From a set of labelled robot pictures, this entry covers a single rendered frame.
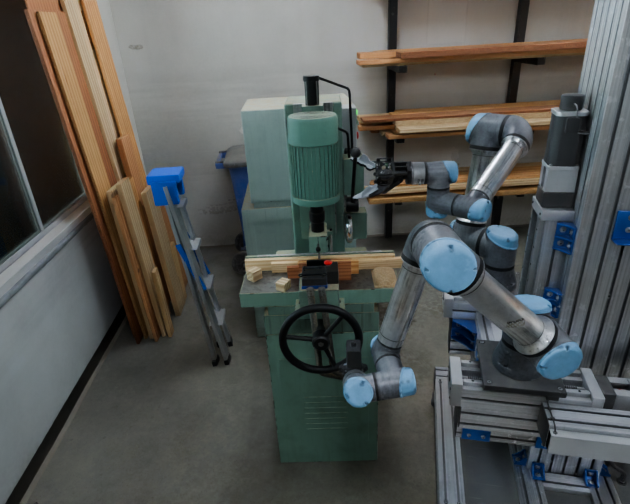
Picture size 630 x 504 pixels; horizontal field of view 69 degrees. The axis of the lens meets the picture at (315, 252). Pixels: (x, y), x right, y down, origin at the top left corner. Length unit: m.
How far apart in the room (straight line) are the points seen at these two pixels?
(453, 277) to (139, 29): 3.39
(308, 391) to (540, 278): 1.00
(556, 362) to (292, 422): 1.18
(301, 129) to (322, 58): 2.36
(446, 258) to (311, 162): 0.71
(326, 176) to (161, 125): 2.63
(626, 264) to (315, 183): 0.98
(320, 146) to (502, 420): 1.05
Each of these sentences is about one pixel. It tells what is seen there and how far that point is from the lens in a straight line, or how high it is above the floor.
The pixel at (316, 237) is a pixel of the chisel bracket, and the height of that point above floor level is 1.07.
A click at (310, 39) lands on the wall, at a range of 3.90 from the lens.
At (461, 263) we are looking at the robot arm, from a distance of 1.07.
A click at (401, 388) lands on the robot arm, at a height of 0.91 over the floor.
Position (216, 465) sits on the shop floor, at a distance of 2.37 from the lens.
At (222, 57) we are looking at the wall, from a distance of 3.94.
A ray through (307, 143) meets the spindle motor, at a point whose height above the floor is 1.43.
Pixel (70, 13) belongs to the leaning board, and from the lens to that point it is 3.14.
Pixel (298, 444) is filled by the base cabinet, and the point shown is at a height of 0.11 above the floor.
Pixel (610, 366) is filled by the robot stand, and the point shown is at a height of 0.74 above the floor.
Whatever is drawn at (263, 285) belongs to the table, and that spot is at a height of 0.90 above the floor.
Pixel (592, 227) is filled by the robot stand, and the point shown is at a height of 1.22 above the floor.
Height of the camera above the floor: 1.78
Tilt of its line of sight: 26 degrees down
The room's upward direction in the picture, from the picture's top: 3 degrees counter-clockwise
